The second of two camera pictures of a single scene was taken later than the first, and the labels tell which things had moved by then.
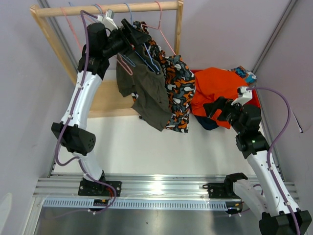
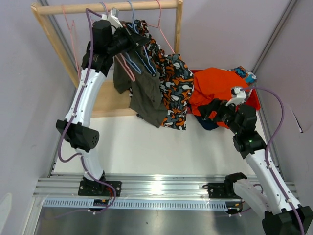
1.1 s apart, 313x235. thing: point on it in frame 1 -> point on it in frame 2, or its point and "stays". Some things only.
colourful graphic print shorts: x=249 y=77 stays
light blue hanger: x=93 y=5 -> x=104 y=8
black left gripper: x=137 y=38 stays
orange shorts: x=211 y=84 stays
